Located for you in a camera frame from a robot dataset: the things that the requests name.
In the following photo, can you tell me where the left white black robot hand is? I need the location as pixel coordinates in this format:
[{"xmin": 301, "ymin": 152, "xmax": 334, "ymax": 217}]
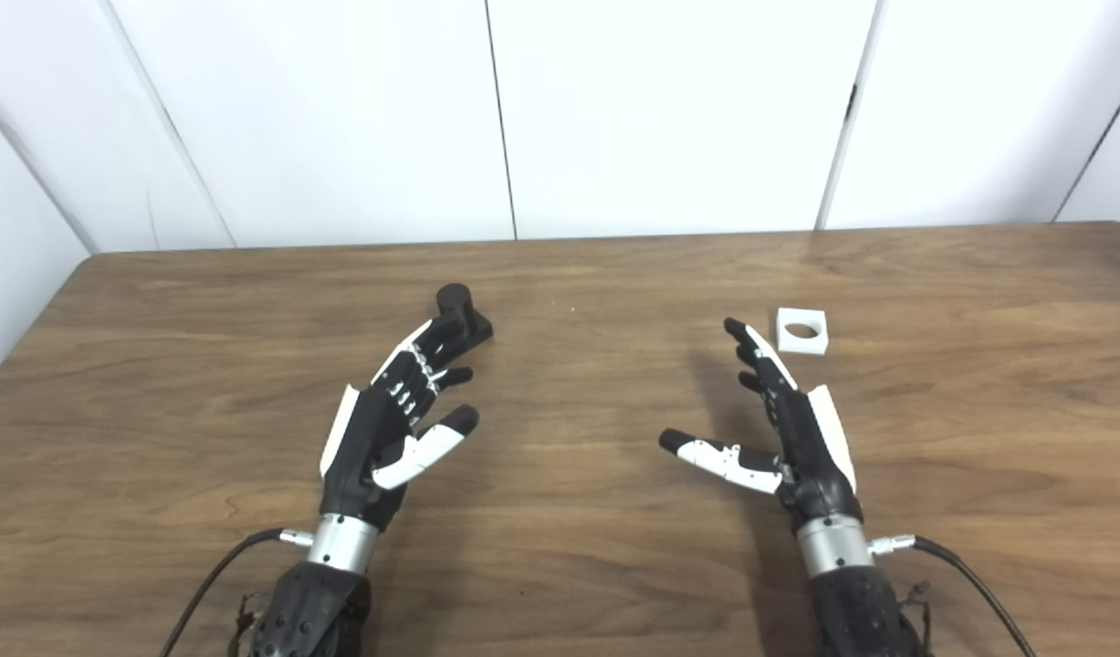
[{"xmin": 319, "ymin": 315, "xmax": 480, "ymax": 532}]

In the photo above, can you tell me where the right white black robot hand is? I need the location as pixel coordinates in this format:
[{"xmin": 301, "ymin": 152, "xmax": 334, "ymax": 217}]
[{"xmin": 659, "ymin": 318, "xmax": 864, "ymax": 526}]

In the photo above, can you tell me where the white square piece with hole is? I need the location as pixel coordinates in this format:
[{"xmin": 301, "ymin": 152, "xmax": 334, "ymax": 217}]
[{"xmin": 776, "ymin": 308, "xmax": 829, "ymax": 355}]

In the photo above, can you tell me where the black peg with square base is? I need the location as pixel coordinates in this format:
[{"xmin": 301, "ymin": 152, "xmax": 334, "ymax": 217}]
[{"xmin": 434, "ymin": 284, "xmax": 494, "ymax": 355}]

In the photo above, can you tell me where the black cable at right wrist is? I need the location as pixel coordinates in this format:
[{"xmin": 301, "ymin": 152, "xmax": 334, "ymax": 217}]
[{"xmin": 870, "ymin": 534, "xmax": 1040, "ymax": 657}]

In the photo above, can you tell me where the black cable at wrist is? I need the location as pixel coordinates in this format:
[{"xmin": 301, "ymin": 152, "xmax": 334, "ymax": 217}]
[
  {"xmin": 158, "ymin": 527, "xmax": 314, "ymax": 657},
  {"xmin": 870, "ymin": 534, "xmax": 1040, "ymax": 657}
]

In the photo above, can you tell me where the black cable at left wrist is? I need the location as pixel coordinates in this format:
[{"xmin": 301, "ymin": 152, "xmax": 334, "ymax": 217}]
[{"xmin": 158, "ymin": 527, "xmax": 314, "ymax": 657}]

